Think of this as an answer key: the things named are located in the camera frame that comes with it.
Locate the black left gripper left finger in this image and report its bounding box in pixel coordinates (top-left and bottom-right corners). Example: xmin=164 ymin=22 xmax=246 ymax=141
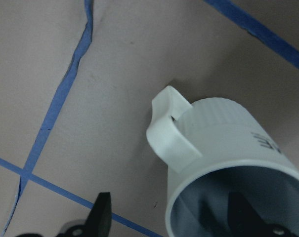
xmin=62 ymin=192 xmax=112 ymax=237

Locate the white grey mug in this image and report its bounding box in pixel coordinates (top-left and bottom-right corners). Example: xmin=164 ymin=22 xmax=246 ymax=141
xmin=146 ymin=86 xmax=299 ymax=237

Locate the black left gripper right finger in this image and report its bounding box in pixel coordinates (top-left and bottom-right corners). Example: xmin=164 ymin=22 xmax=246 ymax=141
xmin=227 ymin=192 xmax=295 ymax=237

